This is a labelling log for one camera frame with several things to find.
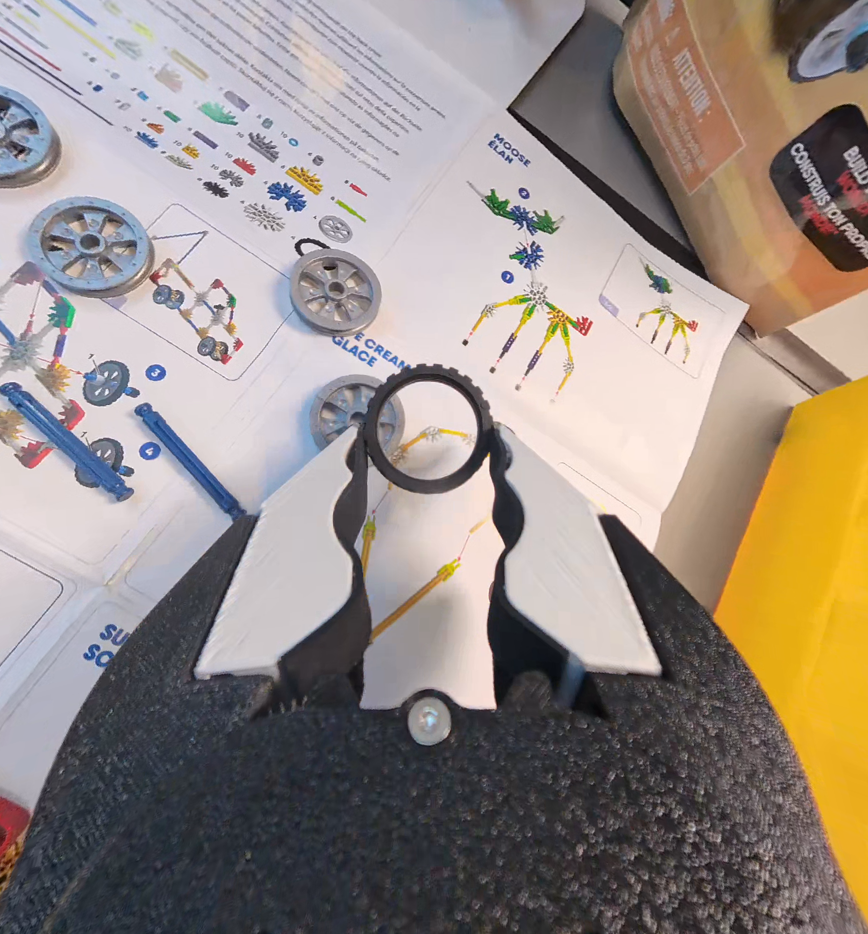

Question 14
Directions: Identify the short blue plastic rod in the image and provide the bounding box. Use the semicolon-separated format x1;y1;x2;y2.
134;405;245;521

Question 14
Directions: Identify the large fold-out instruction sheet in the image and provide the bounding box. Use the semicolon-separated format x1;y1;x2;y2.
0;103;751;818

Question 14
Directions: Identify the brown construction set bag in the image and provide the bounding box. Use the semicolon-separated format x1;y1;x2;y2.
614;0;868;337

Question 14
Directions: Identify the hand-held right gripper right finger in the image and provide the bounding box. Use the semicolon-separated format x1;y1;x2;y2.
485;435;662;704

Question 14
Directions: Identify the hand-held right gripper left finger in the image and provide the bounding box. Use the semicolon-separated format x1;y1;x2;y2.
194;435;375;704

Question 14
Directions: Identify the yellow plastic parts bin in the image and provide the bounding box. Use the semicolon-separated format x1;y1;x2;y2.
711;362;868;934

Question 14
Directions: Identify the parts list instruction sheet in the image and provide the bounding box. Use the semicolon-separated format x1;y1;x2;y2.
0;0;500;293

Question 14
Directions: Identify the black rubber tyre ring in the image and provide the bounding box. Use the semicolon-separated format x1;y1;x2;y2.
363;365;495;494

